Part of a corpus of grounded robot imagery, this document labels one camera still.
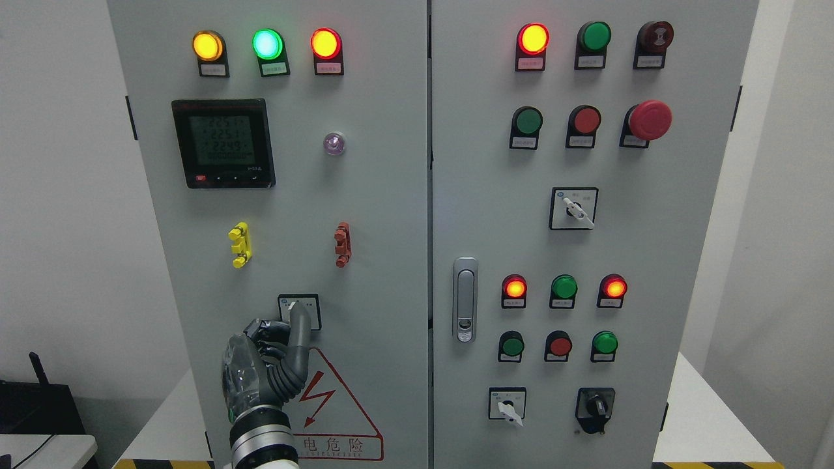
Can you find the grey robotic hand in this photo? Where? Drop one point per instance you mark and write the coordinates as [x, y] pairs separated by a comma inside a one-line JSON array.
[[268, 363]]

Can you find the door rotary selector switch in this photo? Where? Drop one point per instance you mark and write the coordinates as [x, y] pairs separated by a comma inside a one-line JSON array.
[[310, 301]]

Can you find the silver black robot forearm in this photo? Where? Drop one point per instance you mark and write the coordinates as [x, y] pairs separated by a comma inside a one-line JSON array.
[[262, 438]]

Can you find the green lit indicator light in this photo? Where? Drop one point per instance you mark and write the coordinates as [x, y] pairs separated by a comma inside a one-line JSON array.
[[270, 49]]

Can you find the yellow indicator light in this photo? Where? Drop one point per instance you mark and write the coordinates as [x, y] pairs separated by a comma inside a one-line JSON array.
[[211, 52]]

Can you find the red electrical warning triangle sticker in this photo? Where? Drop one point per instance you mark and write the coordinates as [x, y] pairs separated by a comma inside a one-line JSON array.
[[327, 420]]

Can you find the yellow terminal clip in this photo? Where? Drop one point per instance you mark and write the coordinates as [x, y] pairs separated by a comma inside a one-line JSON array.
[[240, 244]]

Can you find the red terminal clip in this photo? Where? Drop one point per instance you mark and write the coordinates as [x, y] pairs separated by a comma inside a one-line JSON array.
[[343, 249]]

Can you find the grey left cabinet door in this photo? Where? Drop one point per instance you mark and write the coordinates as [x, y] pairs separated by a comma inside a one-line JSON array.
[[374, 311]]

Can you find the grey cabinet door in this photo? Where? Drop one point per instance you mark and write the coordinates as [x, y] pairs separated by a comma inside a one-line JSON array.
[[493, 203], [374, 311]]

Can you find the black digital power meter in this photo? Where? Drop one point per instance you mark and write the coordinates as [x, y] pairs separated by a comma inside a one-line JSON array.
[[224, 143]]

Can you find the black device with antenna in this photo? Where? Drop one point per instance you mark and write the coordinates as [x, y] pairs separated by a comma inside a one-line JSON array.
[[38, 408]]

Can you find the small clear purple lamp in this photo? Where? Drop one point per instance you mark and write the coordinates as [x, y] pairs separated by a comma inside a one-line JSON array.
[[334, 143]]

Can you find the green push button lower left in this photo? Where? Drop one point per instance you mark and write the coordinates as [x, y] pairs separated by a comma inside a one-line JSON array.
[[511, 346]]

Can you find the green push button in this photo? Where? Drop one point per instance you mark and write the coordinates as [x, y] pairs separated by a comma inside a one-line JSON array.
[[604, 347], [511, 346], [525, 127]]

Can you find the red lit indicator lower left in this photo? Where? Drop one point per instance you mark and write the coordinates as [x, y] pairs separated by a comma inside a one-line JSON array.
[[514, 290]]

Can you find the red lit indicator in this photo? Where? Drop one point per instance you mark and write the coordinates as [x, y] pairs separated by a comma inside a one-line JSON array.
[[612, 291], [514, 290], [531, 43]]

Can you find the white side table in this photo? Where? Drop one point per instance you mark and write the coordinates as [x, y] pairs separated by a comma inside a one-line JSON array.
[[45, 451]]

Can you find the red push button lower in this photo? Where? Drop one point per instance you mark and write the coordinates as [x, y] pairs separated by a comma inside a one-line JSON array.
[[558, 345]]

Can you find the red push button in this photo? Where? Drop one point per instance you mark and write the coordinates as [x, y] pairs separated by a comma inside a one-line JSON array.
[[558, 345], [582, 125]]

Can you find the green indicator lower middle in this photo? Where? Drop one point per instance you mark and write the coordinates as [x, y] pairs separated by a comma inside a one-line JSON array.
[[563, 292]]

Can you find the red lit indicator left door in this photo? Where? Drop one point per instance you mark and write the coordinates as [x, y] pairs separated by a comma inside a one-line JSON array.
[[326, 45]]

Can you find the green push button lower right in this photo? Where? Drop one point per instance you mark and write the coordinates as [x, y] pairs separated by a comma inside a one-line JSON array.
[[604, 347]]

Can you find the red lit indicator lower right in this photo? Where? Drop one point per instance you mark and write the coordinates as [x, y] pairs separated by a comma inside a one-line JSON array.
[[612, 291]]

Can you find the green push button upper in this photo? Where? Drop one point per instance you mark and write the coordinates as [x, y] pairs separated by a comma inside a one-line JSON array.
[[525, 127]]

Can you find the grey right cabinet door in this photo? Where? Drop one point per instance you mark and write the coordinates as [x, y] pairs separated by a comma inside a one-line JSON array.
[[493, 203]]

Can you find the red push button upper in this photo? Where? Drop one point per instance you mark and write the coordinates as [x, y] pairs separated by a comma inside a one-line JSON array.
[[582, 125]]

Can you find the red lit indicator top right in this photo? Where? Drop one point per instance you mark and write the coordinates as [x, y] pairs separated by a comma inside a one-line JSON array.
[[531, 43]]

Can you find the white cabinet base platform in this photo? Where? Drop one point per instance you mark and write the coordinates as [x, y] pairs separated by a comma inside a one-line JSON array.
[[699, 431]]

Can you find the red emergency stop mushroom button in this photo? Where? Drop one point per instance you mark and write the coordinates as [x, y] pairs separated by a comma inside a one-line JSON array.
[[644, 123]]

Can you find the green indicator top right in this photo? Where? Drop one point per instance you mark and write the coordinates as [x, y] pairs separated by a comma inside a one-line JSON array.
[[591, 46]]

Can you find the silver door handle lock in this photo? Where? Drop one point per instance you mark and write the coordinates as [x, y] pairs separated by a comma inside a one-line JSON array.
[[465, 296]]

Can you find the lower white rotary selector switch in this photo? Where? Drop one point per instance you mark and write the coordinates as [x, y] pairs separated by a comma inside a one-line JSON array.
[[507, 403]]

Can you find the black knob rotary switch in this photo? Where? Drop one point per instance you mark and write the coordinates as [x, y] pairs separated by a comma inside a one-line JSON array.
[[594, 407]]

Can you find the upper right rotary selector switch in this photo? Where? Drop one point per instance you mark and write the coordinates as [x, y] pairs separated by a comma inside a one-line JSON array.
[[573, 208]]

